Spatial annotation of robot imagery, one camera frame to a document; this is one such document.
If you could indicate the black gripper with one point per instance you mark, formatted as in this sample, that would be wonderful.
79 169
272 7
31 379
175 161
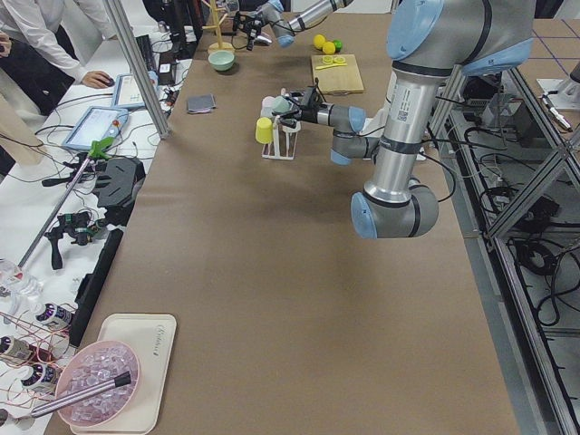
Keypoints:
265 20
307 114

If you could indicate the green plastic cup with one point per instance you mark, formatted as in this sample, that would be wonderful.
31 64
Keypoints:
280 106

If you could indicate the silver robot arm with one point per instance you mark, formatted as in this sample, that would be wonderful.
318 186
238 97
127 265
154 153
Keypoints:
426 40
271 14

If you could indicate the cream white plastic cup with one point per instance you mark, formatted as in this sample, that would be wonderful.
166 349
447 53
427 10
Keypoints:
267 105

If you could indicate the yellow plastic cup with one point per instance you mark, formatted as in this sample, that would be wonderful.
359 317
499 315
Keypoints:
264 132

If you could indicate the wooden mug tree stand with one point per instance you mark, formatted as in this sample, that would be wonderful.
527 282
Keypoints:
217 15

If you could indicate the light green bowl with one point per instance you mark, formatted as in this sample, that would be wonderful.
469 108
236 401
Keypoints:
221 60

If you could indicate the wooden cutting board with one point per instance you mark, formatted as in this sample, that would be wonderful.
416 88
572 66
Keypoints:
345 79

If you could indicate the yellow plastic knife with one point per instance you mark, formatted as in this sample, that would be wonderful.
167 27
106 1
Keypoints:
329 66

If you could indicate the yellow lemon at edge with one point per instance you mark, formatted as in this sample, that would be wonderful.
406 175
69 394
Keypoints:
319 41

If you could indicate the yellow lemon near board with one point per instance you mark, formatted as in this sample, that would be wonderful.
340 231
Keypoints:
329 48

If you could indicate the green lime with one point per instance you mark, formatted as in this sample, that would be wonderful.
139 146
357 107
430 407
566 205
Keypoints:
338 45

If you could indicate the grey folded cloth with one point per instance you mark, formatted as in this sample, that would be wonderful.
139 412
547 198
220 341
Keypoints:
201 103

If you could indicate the blue teach pendant tablet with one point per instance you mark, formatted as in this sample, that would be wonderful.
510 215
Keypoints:
97 123

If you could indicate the black plastic cover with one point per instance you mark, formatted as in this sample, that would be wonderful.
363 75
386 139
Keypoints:
117 187

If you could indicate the green tipped metal rod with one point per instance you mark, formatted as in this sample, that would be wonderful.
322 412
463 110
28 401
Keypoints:
96 152

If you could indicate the person in white shirt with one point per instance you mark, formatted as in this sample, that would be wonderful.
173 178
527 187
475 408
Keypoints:
38 54

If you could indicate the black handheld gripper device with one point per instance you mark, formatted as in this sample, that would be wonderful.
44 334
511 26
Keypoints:
79 227

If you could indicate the cream plastic tray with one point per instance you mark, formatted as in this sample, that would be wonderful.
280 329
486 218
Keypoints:
151 337

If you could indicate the metal scoop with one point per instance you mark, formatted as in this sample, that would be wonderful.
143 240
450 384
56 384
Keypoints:
78 396

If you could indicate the white wire cup holder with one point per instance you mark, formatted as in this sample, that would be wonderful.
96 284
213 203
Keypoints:
283 145

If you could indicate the aluminium frame post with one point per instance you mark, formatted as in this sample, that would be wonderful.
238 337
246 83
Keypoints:
131 51

